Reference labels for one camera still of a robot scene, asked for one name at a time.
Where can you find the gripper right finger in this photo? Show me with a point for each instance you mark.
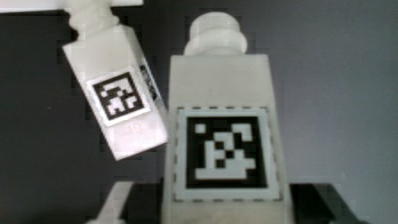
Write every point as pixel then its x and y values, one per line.
pixel 337 205

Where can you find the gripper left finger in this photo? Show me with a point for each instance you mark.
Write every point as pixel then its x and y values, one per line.
pixel 109 216

